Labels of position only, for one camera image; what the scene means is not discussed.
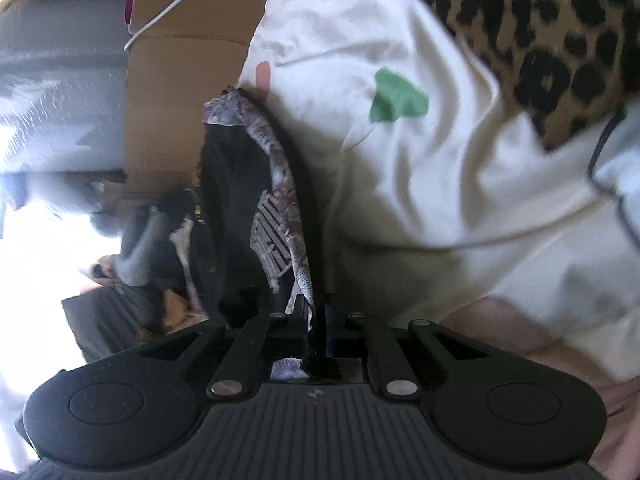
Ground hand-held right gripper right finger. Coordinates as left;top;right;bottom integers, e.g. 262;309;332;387
321;295;494;402

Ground leopard print cloth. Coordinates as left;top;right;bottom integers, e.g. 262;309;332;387
335;0;640;153

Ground cardboard box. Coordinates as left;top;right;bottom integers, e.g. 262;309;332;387
122;0;301;196

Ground grey plastic wrap sheet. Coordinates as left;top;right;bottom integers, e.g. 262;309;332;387
0;0;128;176

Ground brown garment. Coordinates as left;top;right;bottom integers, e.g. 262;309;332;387
145;292;211;336

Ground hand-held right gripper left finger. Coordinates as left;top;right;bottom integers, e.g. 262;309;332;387
141;294;317;402

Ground white printed blanket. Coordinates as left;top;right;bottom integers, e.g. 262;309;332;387
235;0;640;480

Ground grey garment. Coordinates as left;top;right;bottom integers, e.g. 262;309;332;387
114;207;168;293

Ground white cable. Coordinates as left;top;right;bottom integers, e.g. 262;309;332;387
124;0;231;51

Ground black shorts patterned side panels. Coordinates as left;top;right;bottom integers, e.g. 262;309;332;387
187;86;323;383

